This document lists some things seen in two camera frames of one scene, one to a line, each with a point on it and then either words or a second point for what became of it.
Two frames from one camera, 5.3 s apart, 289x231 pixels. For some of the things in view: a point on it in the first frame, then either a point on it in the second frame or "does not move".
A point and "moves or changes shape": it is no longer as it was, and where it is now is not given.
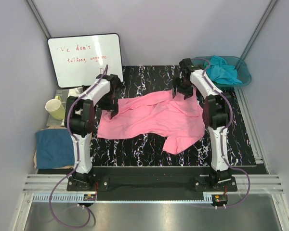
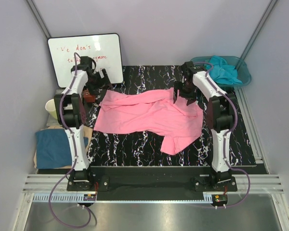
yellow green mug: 56,108 does not move
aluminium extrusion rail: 262,184 does not move
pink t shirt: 181,121 moves or changes shape
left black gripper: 112,108 -> 103,82
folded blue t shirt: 55,148 does not move
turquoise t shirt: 220,71 does not move
